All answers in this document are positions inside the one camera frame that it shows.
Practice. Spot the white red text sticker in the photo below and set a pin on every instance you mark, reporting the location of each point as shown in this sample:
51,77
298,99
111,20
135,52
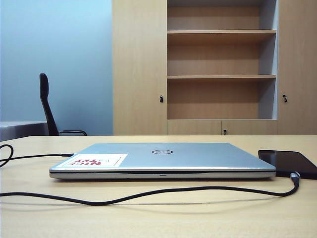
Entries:
109,161

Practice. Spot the black smartphone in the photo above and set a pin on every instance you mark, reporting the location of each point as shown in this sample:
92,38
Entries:
292,161

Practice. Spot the black cabinet key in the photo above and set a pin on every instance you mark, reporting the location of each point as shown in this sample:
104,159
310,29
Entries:
225,132
161,99
285,98

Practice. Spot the silver Dell laptop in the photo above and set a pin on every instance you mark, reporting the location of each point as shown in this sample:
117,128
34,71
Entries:
173,161

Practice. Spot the black office chair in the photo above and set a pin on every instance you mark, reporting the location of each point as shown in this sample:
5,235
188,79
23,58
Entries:
47,104

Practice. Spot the light wooden shelf cabinet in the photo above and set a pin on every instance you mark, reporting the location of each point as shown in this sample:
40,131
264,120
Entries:
138,74

